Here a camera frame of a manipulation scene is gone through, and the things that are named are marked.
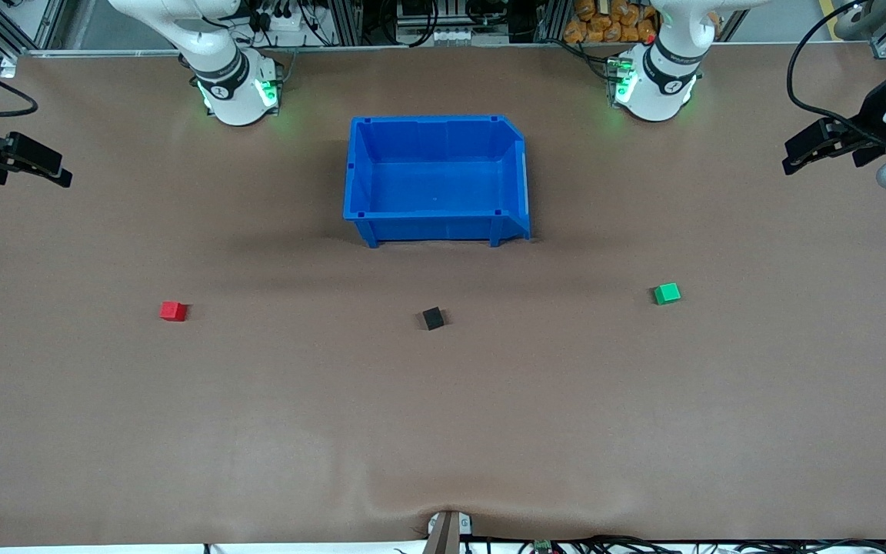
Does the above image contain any black equipment with white connectors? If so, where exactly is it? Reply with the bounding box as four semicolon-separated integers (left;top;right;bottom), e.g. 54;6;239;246
395;0;525;47

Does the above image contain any black cable bundle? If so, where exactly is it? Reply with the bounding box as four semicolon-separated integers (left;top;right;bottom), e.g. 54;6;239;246
466;534;886;554

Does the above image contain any orange packets pile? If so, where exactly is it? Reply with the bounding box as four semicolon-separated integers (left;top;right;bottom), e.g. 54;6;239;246
564;0;659;44

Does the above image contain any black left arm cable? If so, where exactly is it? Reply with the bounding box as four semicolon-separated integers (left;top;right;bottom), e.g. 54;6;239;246
787;0;878;141

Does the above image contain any blue plastic storage bin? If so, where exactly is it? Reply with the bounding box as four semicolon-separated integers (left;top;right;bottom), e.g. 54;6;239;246
343;115;532;249

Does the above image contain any brown table mat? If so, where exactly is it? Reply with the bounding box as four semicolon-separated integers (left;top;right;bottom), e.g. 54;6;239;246
0;42;886;549

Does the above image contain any white power strip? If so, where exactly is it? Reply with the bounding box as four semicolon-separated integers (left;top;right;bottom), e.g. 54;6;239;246
247;0;307;35

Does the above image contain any brown camera mount bracket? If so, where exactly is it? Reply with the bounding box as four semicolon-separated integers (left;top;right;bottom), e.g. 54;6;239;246
426;510;475;554

